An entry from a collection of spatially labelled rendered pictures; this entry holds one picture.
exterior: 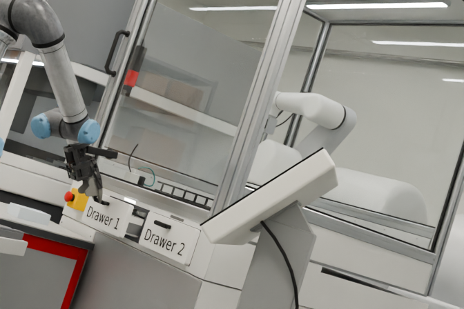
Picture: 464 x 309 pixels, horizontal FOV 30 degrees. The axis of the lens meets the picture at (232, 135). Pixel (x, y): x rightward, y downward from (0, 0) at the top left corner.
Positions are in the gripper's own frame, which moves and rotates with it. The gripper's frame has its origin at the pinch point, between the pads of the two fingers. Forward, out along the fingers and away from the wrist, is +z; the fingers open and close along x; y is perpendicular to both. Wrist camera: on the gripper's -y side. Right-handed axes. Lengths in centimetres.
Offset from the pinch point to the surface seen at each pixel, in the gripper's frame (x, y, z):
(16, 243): 41, 42, -9
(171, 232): 33.8, -6.7, 7.5
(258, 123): 55, -31, -22
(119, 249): 3.6, -1.3, 18.4
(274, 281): 105, 6, 0
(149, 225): 20.2, -6.3, 8.0
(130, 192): -1.9, -12.6, 2.8
